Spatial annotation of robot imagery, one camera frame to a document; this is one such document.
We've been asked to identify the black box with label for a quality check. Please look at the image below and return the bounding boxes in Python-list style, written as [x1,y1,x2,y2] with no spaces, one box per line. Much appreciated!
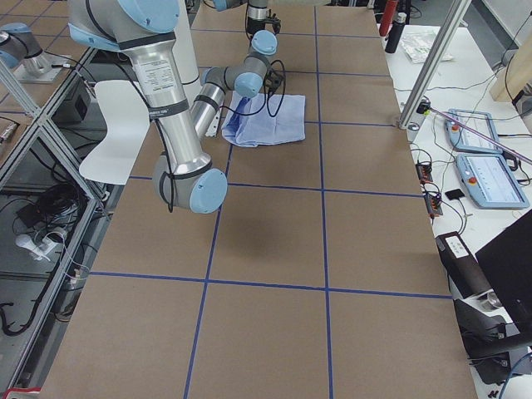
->
[435,232,491,298]

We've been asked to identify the red bottle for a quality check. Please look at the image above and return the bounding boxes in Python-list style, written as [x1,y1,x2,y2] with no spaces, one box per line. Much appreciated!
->
[379,0,398,37]

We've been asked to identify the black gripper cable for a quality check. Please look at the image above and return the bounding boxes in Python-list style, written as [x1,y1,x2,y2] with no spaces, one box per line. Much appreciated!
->
[219,59,287,118]

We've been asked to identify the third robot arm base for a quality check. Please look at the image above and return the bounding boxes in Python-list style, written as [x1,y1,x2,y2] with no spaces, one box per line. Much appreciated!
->
[1,22,60,84]

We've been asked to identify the white chair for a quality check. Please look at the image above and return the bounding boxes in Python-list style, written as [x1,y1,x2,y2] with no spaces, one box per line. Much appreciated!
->
[79,80,150,185]

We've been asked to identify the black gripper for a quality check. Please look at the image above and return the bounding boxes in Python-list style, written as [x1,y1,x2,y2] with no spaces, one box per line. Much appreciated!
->
[264,70,286,94]
[245,15,281,40]

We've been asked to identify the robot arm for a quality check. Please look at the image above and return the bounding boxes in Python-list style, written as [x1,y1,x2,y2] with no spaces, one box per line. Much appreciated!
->
[213,0,281,39]
[68,1,278,214]

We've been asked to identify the white grabber stick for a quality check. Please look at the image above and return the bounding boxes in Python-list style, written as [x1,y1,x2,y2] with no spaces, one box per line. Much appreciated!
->
[430,107,532,165]

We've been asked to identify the teach pendant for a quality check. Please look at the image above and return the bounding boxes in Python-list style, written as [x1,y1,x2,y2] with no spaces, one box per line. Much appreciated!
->
[456,153,530,209]
[442,108,505,154]

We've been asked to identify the lower teach pendant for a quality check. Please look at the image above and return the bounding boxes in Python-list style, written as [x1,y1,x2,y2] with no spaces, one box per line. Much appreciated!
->
[456,153,530,209]

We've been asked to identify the light blue striped shirt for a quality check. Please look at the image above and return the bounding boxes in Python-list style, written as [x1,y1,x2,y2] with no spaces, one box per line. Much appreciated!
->
[222,91,306,147]

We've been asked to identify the black monitor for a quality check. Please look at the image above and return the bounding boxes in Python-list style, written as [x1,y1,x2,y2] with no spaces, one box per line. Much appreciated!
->
[476,212,531,331]

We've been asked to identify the black water bottle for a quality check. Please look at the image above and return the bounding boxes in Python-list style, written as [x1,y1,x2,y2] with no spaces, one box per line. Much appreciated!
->
[385,12,407,54]

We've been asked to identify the upper teach pendant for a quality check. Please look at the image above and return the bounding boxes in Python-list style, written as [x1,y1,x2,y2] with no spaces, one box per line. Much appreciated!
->
[442,108,505,154]

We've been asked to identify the aluminium frame post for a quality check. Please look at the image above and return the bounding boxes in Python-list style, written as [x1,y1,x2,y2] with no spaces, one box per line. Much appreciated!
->
[397,0,471,130]

